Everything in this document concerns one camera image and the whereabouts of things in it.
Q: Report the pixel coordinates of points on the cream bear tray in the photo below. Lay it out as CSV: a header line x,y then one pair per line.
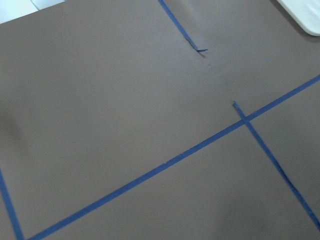
x,y
306,13

